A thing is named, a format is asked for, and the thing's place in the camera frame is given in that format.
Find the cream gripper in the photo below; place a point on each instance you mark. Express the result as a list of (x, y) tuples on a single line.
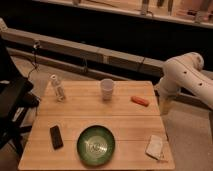
[(164, 105)]

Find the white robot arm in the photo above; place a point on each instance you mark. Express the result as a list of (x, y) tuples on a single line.
[(184, 71)]

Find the orange carrot toy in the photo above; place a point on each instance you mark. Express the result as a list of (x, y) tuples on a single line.
[(140, 101)]

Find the white folded cloth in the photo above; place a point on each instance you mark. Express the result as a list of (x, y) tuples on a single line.
[(154, 147)]

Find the white paper cup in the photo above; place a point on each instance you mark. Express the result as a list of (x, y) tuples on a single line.
[(107, 87)]

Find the green round plate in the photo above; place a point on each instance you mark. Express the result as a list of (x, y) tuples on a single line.
[(95, 145)]

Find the black chair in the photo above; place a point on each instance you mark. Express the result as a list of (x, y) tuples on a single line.
[(15, 100)]

